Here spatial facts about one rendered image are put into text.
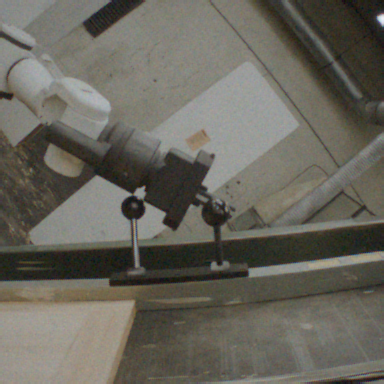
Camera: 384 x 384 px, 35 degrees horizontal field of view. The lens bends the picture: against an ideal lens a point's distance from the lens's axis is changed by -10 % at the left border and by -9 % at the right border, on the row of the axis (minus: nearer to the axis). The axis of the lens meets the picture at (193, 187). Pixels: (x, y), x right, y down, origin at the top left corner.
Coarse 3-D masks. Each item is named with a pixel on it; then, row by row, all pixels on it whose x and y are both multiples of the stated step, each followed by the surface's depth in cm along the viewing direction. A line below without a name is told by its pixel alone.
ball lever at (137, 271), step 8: (128, 200) 97; (136, 200) 97; (128, 208) 96; (136, 208) 96; (144, 208) 97; (128, 216) 97; (136, 216) 97; (136, 224) 97; (136, 232) 96; (136, 240) 96; (136, 248) 95; (136, 256) 95; (136, 264) 94; (128, 272) 93; (136, 272) 93; (144, 272) 93
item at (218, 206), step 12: (204, 204) 87; (216, 204) 86; (204, 216) 86; (216, 216) 86; (228, 216) 87; (216, 228) 88; (216, 240) 90; (216, 252) 91; (216, 264) 93; (228, 264) 93
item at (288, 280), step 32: (352, 256) 95; (0, 288) 93; (32, 288) 92; (64, 288) 92; (96, 288) 92; (128, 288) 92; (160, 288) 92; (192, 288) 92; (224, 288) 91; (256, 288) 91; (288, 288) 91; (320, 288) 91; (352, 288) 91
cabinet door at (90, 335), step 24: (0, 312) 87; (24, 312) 87; (48, 312) 87; (72, 312) 86; (96, 312) 86; (120, 312) 86; (0, 336) 77; (24, 336) 77; (48, 336) 77; (72, 336) 77; (96, 336) 76; (120, 336) 76; (0, 360) 68; (24, 360) 68; (48, 360) 68; (72, 360) 67; (96, 360) 67
